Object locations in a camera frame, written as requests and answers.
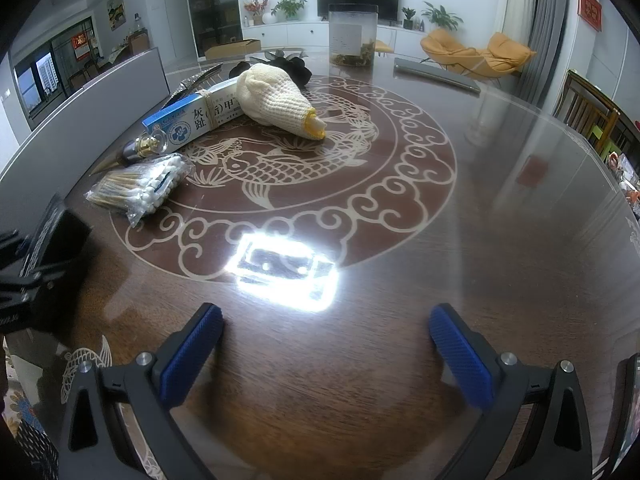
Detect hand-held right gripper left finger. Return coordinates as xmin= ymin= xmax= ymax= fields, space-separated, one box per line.
xmin=59 ymin=302 xmax=226 ymax=480

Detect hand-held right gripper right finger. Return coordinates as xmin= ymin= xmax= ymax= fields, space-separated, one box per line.
xmin=429 ymin=302 xmax=593 ymax=480

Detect bag of cotton swabs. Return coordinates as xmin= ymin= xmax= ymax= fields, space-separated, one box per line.
xmin=85 ymin=154 xmax=196 ymax=226

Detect gold bottle with brown cone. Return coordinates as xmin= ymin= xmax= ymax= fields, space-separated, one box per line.
xmin=89 ymin=127 xmax=171 ymax=177

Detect blue and white medicine box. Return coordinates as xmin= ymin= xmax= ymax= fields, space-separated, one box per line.
xmin=141 ymin=80 xmax=251 ymax=153

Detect dark glittery pointed object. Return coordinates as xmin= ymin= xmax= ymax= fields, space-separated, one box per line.
xmin=167 ymin=64 xmax=224 ymax=102

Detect cream knit glove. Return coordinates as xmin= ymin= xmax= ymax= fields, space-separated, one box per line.
xmin=235 ymin=62 xmax=328 ymax=141

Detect black bow hair clip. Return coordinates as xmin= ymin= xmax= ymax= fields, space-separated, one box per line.
xmin=265 ymin=48 xmax=308 ymax=63

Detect black velvet cloth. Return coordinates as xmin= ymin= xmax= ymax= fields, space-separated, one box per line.
xmin=232 ymin=57 xmax=313 ymax=86

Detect dark wooden desktop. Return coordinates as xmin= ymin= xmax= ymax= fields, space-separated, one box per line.
xmin=0 ymin=47 xmax=640 ymax=480

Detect glass balcony door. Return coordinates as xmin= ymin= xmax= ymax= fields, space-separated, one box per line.
xmin=12 ymin=17 xmax=98 ymax=131

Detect dark smartphone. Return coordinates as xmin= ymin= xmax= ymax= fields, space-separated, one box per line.
xmin=600 ymin=352 xmax=640 ymax=480

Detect pile of colourful clutter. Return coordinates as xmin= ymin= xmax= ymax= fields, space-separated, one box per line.
xmin=607 ymin=150 xmax=640 ymax=211

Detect cardboard box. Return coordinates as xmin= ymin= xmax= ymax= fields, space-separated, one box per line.
xmin=204 ymin=39 xmax=262 ymax=59

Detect wooden chair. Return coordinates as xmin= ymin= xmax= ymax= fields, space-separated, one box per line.
xmin=564 ymin=70 xmax=623 ymax=153

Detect glass display cabinet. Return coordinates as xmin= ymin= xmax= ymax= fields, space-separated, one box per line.
xmin=183 ymin=0 xmax=237 ymax=58

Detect orange lounge chair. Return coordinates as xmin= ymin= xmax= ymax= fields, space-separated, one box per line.
xmin=480 ymin=31 xmax=536 ymax=76
xmin=420 ymin=28 xmax=488 ymax=78

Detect red flowers in vase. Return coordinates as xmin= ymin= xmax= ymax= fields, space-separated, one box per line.
xmin=244 ymin=0 xmax=271 ymax=26

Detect white television cabinet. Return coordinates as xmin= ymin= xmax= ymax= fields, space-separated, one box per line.
xmin=242 ymin=20 xmax=436 ymax=56

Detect grey curtain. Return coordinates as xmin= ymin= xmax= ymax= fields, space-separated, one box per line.
xmin=520 ymin=0 xmax=571 ymax=106

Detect bushy green potted plant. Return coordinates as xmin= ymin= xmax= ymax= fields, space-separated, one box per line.
xmin=271 ymin=0 xmax=307 ymax=22

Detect clear jar with black lid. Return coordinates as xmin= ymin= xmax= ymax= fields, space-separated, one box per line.
xmin=328 ymin=3 xmax=379 ymax=67

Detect long-leaf potted plant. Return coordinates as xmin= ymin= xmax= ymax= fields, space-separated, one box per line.
xmin=421 ymin=1 xmax=463 ymax=31

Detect white sheer curtain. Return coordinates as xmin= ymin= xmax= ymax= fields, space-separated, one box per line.
xmin=497 ymin=0 xmax=541 ymax=46

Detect black television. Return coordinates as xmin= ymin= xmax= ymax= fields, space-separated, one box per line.
xmin=317 ymin=0 xmax=400 ymax=22

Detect red wall hanging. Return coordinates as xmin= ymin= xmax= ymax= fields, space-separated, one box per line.
xmin=577 ymin=0 xmax=603 ymax=32

